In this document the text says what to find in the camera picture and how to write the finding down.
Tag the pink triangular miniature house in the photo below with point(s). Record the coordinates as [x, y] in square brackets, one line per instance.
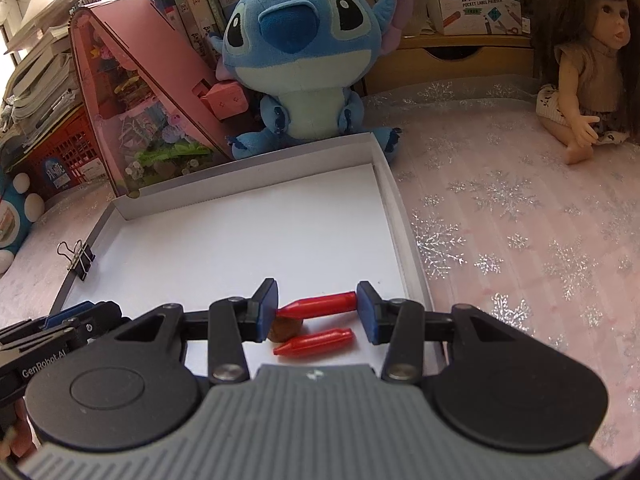
[144, 86]

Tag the brown haired baby doll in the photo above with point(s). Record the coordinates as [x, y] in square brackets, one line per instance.
[588, 53]

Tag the stack of papers and books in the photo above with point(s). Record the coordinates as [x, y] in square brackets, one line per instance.
[43, 88]

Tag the brown hazelnut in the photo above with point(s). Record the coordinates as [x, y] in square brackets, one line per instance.
[284, 329]

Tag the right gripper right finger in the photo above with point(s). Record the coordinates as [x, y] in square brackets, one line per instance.
[377, 315]

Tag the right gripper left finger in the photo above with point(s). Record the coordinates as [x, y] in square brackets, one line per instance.
[256, 314]

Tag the Doraemon plush toy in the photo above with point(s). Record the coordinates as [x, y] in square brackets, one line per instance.
[20, 209]

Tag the person left hand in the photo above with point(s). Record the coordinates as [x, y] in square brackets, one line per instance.
[19, 443]

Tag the red crayon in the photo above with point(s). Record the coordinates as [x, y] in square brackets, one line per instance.
[318, 307]
[316, 344]

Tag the white cardboard box tray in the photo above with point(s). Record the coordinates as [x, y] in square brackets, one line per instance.
[318, 219]

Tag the red plastic crate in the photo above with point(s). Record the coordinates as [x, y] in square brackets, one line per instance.
[68, 156]

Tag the wooden drawer organizer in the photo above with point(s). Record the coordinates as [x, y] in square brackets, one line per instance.
[425, 58]

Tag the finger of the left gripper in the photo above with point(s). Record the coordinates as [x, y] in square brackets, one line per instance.
[84, 313]

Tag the blue Stitch plush toy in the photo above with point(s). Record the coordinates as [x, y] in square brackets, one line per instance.
[303, 56]

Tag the black binder clip on edge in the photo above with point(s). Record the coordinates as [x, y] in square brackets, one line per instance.
[80, 257]

